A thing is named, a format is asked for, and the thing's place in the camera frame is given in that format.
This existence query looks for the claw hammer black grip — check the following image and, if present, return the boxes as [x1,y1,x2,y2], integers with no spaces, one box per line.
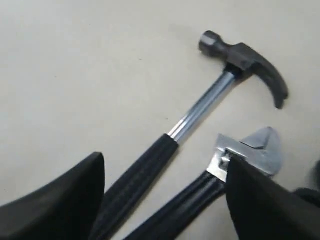
[87,30,290,240]

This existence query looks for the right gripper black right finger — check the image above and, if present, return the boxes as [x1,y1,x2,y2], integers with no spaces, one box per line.
[225,157,320,240]

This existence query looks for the adjustable wrench black handle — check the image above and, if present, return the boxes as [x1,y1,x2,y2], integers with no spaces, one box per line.
[126,126,283,240]

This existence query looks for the black plastic tool case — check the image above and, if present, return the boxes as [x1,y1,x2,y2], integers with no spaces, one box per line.
[292,160,320,208]

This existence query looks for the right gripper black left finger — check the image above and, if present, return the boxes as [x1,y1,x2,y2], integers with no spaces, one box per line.
[0,152,105,240]

